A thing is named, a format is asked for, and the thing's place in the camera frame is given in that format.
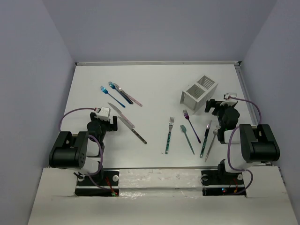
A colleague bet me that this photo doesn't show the black handled knife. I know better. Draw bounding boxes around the black handled knife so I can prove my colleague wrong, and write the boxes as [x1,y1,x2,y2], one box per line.
[118,116,147,144]

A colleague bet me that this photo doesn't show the green handled knife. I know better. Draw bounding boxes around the green handled knife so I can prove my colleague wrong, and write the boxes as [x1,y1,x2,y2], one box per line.
[200,121,212,158]

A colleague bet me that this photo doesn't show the purple metallic fork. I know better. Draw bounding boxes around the purple metallic fork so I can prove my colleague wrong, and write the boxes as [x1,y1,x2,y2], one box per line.
[183,109,201,143]

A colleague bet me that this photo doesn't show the teal plastic fork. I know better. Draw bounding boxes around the teal plastic fork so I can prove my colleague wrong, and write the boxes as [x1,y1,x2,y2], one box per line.
[180,125,195,155]

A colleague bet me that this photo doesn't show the green handled fork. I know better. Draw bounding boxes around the green handled fork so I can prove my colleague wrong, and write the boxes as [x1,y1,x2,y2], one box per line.
[165,117,174,154]

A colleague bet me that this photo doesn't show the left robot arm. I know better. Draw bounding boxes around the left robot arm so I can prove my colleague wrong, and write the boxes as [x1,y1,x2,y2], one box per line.
[49,107,118,185]

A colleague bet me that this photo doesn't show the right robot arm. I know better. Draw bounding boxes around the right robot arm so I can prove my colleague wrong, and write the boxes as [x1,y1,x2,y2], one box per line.
[205,95,280,184]

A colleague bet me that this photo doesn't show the white two-compartment utensil holder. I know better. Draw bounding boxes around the white two-compartment utensil holder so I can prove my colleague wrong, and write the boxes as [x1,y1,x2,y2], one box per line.
[180,75,218,113]

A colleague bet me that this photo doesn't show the small blue fork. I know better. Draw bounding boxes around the small blue fork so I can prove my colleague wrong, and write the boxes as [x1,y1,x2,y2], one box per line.
[100,86,125,108]

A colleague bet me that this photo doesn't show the long blue fork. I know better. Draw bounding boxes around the long blue fork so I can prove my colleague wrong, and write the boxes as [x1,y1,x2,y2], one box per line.
[108,82,133,105]

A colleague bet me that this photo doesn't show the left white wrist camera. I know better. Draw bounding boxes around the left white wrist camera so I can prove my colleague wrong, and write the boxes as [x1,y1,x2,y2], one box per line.
[95,107,111,121]

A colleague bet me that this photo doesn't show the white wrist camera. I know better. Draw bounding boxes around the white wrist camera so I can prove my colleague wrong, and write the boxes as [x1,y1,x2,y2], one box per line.
[224,92,237,105]
[95,107,111,121]

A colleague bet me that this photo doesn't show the pink handled knife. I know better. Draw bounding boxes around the pink handled knife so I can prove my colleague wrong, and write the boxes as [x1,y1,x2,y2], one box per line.
[108,102,135,128]

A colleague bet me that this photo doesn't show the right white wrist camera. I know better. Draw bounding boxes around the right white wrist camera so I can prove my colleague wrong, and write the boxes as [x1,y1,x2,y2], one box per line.
[224,92,237,105]

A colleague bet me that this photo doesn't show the pink handled fork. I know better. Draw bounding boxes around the pink handled fork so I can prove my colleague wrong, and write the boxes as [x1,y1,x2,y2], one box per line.
[116,84,143,107]

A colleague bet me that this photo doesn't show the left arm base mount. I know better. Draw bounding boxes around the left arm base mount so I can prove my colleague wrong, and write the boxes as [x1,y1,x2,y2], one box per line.
[74,169,120,197]

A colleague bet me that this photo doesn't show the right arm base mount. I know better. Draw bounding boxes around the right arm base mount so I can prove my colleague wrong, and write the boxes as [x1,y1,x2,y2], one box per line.
[200,170,246,196]

